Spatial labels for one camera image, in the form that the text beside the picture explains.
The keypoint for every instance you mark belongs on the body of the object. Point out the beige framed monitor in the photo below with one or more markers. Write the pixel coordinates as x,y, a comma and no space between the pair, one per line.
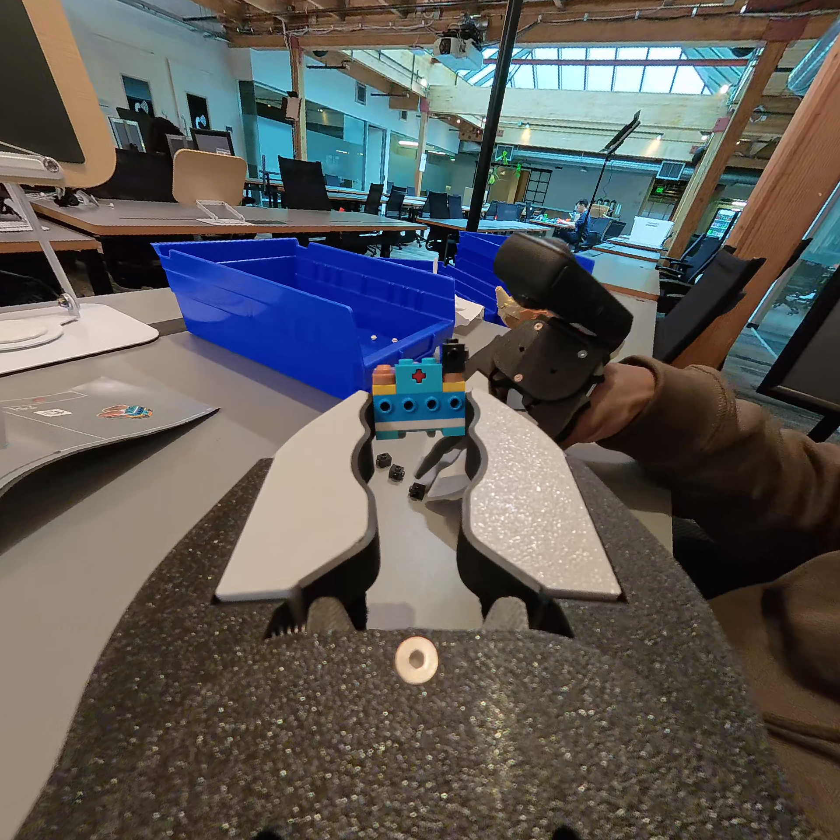
39,79

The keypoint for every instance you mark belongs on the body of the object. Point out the open instruction booklet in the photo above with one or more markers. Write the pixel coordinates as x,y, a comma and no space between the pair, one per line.
131,413

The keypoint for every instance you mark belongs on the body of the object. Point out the beige backed monitor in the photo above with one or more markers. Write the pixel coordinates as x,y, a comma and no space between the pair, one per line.
210,177

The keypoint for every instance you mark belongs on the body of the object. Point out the clear acrylic stand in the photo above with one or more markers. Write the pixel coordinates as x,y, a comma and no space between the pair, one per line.
223,211

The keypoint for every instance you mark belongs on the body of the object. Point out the person's right hand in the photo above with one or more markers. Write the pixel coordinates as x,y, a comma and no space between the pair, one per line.
620,394

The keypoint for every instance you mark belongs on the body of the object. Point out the ceiling projector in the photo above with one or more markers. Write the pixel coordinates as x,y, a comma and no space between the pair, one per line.
456,49

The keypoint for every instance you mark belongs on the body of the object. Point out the white cardboard box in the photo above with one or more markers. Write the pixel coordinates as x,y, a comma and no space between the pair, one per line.
649,231

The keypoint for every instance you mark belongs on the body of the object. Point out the white paper sheet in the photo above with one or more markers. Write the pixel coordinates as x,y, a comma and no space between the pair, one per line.
467,312

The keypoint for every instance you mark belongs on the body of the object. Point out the blue plastic bin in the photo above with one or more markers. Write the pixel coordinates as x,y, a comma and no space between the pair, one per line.
262,302
476,262

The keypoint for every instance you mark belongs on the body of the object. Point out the black office chair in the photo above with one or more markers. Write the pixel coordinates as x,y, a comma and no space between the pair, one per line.
709,295
303,184
436,205

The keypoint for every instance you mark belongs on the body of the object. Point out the wooden office desk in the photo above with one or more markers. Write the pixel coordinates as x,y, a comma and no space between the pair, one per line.
164,220

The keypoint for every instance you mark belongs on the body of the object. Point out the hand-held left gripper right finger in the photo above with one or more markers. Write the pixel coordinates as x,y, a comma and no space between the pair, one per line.
538,505

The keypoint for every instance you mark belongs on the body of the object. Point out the person's right forearm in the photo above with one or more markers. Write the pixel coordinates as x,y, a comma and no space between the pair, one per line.
722,446

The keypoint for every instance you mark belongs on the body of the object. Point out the wooden column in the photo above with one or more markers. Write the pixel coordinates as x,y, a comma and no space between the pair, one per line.
787,197

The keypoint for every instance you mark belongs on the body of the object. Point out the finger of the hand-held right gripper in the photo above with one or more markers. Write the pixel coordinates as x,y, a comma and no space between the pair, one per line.
449,487
439,454

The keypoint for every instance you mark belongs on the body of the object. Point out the colourful toy brick model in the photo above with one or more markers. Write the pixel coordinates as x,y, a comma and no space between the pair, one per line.
420,407

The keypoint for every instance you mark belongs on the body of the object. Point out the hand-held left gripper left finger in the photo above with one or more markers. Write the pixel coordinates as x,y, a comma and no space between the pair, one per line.
302,518

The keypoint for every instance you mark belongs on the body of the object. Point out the glass door fridge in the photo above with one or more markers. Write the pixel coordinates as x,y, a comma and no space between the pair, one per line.
722,226

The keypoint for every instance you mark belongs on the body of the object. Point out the person's brown jacket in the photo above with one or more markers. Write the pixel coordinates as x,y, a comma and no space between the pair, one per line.
787,656

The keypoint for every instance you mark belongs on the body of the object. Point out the black framed panel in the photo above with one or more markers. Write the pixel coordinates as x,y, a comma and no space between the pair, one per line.
807,374

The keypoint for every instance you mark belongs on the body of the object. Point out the black pole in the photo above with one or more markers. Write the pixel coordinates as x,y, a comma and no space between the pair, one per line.
499,98

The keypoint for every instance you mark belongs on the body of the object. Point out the grey desk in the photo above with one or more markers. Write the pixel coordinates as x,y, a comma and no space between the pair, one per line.
79,577

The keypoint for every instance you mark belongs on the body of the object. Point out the black tripod stand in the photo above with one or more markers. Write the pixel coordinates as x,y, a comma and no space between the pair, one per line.
622,134

